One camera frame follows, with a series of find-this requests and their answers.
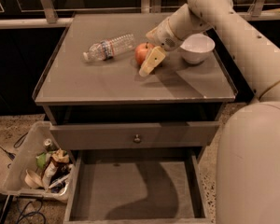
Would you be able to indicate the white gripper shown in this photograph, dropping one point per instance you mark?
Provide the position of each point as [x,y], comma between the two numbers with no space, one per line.
[162,36]

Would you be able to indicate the red apple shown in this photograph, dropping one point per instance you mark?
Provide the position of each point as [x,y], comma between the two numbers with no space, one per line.
[141,51]

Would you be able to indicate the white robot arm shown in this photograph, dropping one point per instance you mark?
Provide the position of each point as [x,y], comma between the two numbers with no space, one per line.
[248,155]

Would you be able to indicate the grey top drawer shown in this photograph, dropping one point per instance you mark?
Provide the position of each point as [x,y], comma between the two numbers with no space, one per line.
[120,135]

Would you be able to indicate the round metal drawer knob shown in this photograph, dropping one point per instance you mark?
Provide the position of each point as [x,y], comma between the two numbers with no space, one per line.
[137,139]

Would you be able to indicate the grey drawer cabinet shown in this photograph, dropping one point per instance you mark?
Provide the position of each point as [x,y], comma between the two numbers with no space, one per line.
[74,92]

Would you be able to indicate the open grey middle drawer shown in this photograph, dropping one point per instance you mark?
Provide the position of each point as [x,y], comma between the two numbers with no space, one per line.
[137,186]

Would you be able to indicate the white ceramic bowl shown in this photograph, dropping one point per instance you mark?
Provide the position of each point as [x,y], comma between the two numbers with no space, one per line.
[196,48]

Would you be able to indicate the clear plastic water bottle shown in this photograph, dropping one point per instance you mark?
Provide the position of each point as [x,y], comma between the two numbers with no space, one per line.
[109,48]

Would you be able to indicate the metal can in bin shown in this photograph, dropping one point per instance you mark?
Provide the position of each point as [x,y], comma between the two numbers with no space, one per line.
[49,145]

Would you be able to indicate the brown white snack bag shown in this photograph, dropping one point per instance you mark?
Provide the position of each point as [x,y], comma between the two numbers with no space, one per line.
[57,159]

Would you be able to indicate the green bag in bin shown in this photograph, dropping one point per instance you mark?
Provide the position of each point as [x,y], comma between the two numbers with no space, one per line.
[42,160]

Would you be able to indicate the clear plastic storage bin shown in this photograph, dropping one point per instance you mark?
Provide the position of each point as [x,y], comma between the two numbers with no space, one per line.
[25,160]

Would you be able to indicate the white cup in bin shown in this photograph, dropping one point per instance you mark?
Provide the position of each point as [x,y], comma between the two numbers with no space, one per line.
[33,180]

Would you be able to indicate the metal railing frame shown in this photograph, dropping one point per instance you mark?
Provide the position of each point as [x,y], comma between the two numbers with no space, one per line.
[22,14]

